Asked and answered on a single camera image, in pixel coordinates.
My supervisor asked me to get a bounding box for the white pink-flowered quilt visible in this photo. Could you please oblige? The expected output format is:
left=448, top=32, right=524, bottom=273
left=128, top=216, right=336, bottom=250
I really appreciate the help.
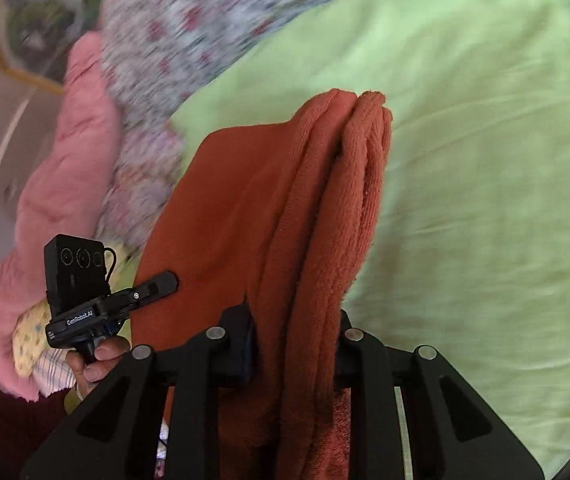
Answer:
left=72, top=0, right=436, bottom=126

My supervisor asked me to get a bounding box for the person's left forearm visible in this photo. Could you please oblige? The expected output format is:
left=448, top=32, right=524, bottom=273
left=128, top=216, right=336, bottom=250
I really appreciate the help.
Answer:
left=0, top=367, right=83, bottom=480

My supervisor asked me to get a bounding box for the pink quilt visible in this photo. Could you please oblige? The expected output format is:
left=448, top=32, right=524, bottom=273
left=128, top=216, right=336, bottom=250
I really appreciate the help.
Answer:
left=0, top=30, right=126, bottom=403

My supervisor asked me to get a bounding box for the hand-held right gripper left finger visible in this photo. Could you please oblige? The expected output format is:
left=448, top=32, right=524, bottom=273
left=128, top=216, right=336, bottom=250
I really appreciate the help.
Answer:
left=20, top=305, right=266, bottom=480

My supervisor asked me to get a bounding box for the plaid cloth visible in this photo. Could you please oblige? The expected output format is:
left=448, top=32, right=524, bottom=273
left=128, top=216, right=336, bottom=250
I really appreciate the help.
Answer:
left=32, top=347, right=76, bottom=391

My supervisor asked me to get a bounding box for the gold framed picture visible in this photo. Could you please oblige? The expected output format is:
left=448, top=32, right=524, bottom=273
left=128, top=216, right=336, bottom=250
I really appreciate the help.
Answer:
left=0, top=0, right=111, bottom=96

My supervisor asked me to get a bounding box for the orange knit sweater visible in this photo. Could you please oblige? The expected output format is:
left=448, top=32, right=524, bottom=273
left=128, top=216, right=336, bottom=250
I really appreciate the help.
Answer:
left=132, top=87, right=396, bottom=480

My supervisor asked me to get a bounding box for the light green bed sheet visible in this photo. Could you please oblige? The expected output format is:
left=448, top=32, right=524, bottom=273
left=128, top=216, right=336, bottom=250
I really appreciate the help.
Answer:
left=170, top=0, right=570, bottom=471

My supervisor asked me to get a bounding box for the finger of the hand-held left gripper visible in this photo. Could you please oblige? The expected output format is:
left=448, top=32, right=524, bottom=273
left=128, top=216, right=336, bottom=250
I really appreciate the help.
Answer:
left=115, top=271, right=180, bottom=311

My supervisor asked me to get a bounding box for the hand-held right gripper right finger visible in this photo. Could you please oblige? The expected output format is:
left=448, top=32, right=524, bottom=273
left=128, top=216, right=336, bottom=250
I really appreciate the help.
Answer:
left=335, top=310, right=548, bottom=480

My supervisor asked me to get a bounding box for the person's left hand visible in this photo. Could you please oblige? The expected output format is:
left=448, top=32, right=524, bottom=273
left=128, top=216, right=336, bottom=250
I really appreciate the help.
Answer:
left=65, top=332, right=133, bottom=401

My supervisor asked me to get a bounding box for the lilac floral blanket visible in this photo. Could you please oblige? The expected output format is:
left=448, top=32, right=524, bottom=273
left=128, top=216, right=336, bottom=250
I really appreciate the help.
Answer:
left=98, top=120, right=186, bottom=261

